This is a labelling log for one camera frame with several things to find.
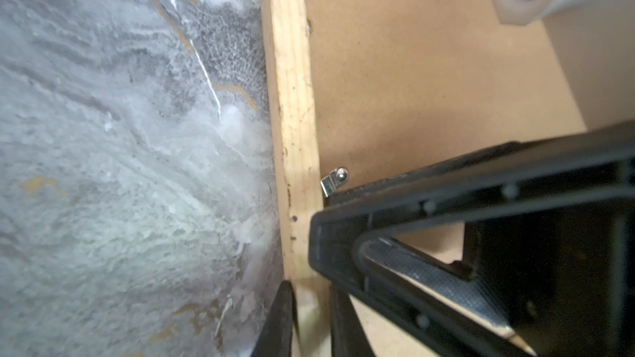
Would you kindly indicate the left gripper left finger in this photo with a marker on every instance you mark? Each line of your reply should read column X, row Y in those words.
column 276, row 337

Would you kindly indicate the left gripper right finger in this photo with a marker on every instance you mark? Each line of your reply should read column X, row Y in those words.
column 348, row 338

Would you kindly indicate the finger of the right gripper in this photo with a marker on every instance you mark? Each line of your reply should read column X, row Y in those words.
column 525, row 248

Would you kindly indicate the light wooden picture frame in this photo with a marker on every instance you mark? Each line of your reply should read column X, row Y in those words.
column 297, row 165

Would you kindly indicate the brown frame backing board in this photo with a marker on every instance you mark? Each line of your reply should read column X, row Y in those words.
column 402, row 84

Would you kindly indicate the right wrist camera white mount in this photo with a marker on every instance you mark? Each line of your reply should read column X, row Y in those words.
column 594, row 44

